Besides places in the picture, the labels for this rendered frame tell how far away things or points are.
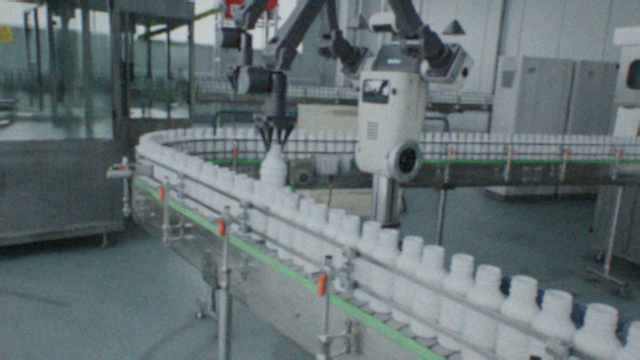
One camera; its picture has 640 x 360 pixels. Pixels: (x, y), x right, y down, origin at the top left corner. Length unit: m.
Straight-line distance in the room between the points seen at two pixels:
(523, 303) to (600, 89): 7.25
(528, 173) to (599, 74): 4.35
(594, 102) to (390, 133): 6.30
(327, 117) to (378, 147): 3.57
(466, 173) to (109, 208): 2.80
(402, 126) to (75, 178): 3.10
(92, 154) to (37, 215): 0.60
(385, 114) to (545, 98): 5.69
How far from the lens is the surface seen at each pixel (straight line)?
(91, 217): 4.55
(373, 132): 1.92
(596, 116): 8.07
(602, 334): 0.83
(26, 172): 4.39
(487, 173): 3.61
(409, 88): 1.86
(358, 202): 5.73
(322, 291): 1.07
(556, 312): 0.85
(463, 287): 0.94
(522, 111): 7.25
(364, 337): 1.10
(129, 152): 6.52
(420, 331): 1.01
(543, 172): 3.89
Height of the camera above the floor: 1.45
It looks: 11 degrees down
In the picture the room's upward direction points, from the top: 3 degrees clockwise
